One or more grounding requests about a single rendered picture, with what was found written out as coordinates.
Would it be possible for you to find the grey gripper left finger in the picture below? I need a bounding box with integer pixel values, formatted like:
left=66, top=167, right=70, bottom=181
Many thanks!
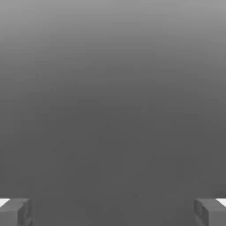
left=0, top=198, right=34, bottom=226

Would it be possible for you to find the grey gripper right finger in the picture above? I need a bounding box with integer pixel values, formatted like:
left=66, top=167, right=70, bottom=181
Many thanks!
left=193, top=198, right=226, bottom=226

